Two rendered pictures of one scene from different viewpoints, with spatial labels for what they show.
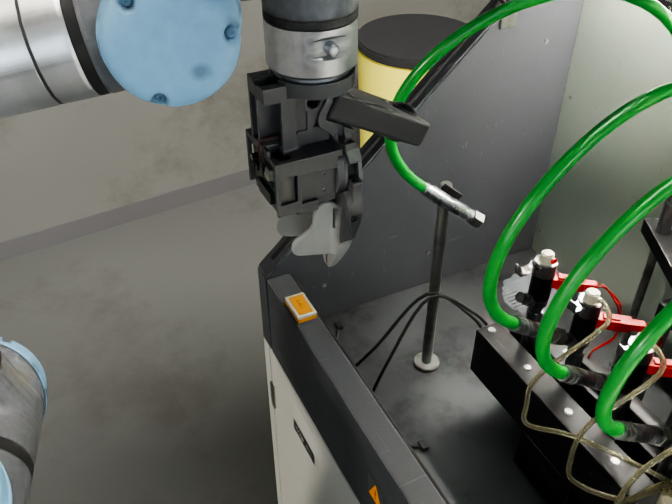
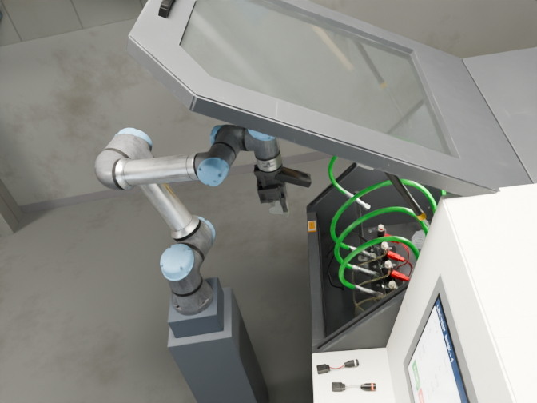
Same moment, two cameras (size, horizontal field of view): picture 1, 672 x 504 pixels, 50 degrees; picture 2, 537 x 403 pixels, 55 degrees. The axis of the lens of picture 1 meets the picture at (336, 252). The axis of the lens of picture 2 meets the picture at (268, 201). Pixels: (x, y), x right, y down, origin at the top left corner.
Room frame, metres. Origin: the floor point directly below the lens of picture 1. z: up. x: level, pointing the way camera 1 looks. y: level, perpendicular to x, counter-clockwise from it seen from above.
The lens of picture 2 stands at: (-0.46, -0.69, 2.33)
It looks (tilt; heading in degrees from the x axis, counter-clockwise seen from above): 40 degrees down; 36
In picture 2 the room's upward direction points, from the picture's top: 14 degrees counter-clockwise
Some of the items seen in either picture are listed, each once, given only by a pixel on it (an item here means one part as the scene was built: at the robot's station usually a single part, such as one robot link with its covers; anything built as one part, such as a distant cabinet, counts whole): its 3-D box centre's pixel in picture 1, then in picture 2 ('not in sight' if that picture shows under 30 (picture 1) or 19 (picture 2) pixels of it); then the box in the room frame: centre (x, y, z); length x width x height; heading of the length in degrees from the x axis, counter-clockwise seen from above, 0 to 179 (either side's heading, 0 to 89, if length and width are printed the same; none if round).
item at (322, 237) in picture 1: (319, 240); (278, 209); (0.54, 0.02, 1.27); 0.06 x 0.03 x 0.09; 116
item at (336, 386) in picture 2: not in sight; (353, 386); (0.20, -0.34, 0.99); 0.12 x 0.02 x 0.02; 112
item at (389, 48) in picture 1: (412, 127); not in sight; (2.44, -0.29, 0.36); 0.44 x 0.44 x 0.72
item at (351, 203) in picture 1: (342, 198); (282, 199); (0.55, -0.01, 1.31); 0.05 x 0.02 x 0.09; 26
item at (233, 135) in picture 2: not in sight; (229, 141); (0.52, 0.12, 1.53); 0.11 x 0.11 x 0.08; 11
